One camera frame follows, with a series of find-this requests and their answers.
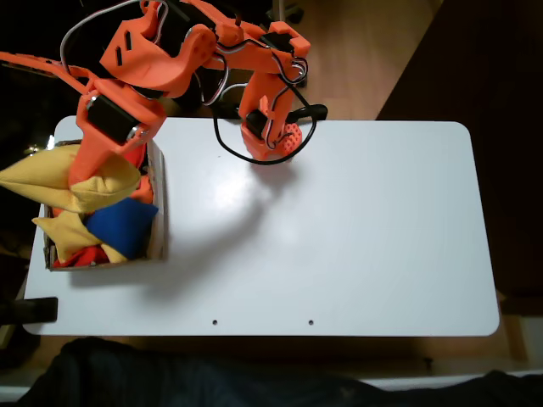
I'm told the black base clamp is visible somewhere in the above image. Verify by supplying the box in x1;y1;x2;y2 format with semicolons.
292;103;329;124

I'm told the white servo wire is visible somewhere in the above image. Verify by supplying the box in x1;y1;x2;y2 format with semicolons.
60;0;143;71

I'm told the blue bean bag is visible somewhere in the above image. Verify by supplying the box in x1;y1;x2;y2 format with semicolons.
84;197;160;260

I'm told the yellow bean bag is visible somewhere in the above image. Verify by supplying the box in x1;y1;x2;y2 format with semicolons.
0;145;142;215
31;209;128;265

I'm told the orange camera mount with camera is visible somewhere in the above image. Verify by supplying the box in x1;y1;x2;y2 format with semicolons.
0;50;92;92

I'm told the cardboard box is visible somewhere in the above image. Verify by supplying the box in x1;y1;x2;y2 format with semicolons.
43;137;167;272

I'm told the black table clamp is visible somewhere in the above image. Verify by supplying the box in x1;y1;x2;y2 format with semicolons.
0;297;59;326

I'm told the person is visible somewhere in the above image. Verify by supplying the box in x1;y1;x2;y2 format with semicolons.
16;337;543;407

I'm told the small red bean bag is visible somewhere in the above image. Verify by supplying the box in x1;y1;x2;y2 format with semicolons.
53;245;112;268

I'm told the office chair base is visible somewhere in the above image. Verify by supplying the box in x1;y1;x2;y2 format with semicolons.
271;0;305;25

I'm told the orange bean bag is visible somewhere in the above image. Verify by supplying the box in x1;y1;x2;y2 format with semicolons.
126;174;154;205

